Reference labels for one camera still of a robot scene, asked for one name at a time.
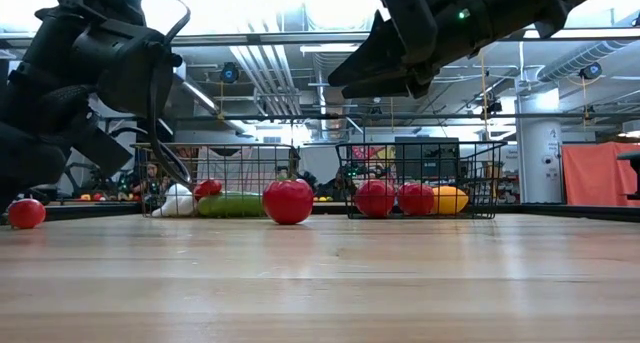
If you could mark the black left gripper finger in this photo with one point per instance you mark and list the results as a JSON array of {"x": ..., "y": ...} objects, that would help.
[{"x": 105, "y": 145}]

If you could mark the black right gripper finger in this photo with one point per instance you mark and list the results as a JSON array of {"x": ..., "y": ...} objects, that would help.
[
  {"x": 395, "y": 28},
  {"x": 390, "y": 88}
]

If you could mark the white plastic garlic bulb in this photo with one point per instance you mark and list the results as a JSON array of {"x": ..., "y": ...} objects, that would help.
[{"x": 177, "y": 203}]

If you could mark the long red plastic pepper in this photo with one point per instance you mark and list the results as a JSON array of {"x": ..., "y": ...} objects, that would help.
[{"x": 207, "y": 189}]

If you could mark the red plastic tomato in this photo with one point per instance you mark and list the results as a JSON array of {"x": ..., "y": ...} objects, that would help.
[
  {"x": 415, "y": 199},
  {"x": 375, "y": 199},
  {"x": 287, "y": 203}
]

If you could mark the orange plastic citrus fruit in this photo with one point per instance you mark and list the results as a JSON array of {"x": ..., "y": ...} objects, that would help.
[{"x": 450, "y": 200}]

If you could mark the green plastic cucumber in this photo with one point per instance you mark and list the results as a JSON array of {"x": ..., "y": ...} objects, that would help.
[{"x": 230, "y": 206}]

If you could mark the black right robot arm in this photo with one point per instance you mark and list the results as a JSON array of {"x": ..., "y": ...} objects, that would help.
[{"x": 540, "y": 3}]

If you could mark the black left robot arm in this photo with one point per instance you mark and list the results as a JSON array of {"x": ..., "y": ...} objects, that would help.
[{"x": 35, "y": 58}]

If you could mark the person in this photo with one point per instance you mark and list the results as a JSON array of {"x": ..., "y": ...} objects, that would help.
[{"x": 152, "y": 183}]

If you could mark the black monitor screen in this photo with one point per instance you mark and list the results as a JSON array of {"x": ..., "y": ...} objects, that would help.
[{"x": 425, "y": 158}]

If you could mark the small red cherry tomato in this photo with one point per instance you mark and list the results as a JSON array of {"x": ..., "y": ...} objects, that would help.
[{"x": 26, "y": 214}]

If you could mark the white round column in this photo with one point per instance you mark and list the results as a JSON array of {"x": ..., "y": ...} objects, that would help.
[{"x": 537, "y": 158}]

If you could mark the orange partition cloth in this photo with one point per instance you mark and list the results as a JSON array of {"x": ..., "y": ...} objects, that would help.
[{"x": 595, "y": 175}]

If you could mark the black hanging camera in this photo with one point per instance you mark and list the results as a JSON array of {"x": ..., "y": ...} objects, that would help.
[
  {"x": 229, "y": 73},
  {"x": 591, "y": 71}
]

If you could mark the silver ventilation duct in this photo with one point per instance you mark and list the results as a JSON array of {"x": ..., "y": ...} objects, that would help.
[{"x": 580, "y": 58}]

